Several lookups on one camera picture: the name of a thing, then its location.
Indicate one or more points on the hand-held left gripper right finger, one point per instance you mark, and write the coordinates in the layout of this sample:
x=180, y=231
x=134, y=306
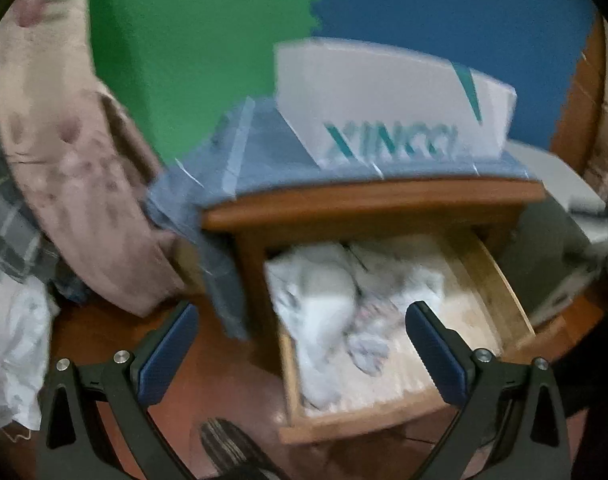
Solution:
x=436, y=355

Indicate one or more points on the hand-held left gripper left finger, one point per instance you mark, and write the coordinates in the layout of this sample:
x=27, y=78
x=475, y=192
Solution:
x=166, y=360

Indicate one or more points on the floral print underwear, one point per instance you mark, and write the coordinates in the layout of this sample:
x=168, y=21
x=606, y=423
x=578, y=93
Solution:
x=369, y=350

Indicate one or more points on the pale blue underwear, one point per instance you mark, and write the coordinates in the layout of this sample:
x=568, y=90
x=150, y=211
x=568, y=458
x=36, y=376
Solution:
x=409, y=275

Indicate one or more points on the wooden drawer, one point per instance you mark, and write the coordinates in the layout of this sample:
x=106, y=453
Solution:
x=344, y=422

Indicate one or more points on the large white underwear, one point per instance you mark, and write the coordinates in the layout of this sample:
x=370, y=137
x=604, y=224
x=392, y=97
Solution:
x=319, y=295

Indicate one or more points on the white cardboard box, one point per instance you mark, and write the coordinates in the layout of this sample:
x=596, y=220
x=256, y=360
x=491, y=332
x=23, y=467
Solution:
x=384, y=90

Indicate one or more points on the brown satin cloth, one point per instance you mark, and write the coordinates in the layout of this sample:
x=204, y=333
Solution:
x=144, y=260

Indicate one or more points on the dark striped slipper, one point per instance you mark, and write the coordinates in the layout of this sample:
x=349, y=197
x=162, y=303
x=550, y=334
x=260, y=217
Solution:
x=229, y=442

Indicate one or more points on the white patterned bed sheet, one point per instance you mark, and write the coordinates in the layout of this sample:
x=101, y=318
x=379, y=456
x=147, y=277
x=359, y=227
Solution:
x=14, y=350

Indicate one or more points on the grey plastic box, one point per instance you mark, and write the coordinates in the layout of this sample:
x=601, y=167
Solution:
x=544, y=240

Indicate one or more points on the pink beige blanket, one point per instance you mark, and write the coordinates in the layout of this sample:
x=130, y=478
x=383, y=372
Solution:
x=74, y=170

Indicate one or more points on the grey plaid blanket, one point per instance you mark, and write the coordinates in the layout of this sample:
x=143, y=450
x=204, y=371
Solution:
x=9, y=210

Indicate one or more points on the blue cloth cover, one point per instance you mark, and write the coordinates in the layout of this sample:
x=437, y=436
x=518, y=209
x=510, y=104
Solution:
x=269, y=145

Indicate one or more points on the brown wooden board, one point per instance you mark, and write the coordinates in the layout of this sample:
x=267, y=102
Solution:
x=581, y=110

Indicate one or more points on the green foam mat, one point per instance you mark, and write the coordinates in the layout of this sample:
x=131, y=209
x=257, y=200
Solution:
x=194, y=50

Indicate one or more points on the blue foam mat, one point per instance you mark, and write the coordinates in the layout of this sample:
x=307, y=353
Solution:
x=459, y=5

